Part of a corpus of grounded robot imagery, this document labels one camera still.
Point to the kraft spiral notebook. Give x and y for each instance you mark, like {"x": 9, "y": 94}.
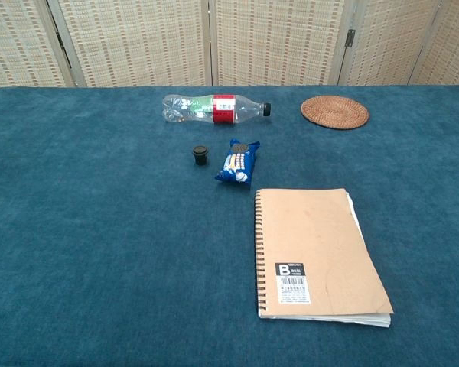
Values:
{"x": 321, "y": 244}

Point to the blue cookie snack packet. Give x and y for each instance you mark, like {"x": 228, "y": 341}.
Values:
{"x": 238, "y": 161}

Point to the small black cap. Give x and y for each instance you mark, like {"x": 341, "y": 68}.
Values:
{"x": 200, "y": 154}

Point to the clear plastic bottle red label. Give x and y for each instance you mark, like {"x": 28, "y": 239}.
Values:
{"x": 214, "y": 109}

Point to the blue table cloth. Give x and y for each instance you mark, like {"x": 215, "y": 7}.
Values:
{"x": 118, "y": 237}

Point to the round woven rattan coaster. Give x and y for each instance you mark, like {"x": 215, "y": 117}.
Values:
{"x": 334, "y": 112}

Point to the woven folding screen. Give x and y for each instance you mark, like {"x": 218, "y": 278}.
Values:
{"x": 229, "y": 42}

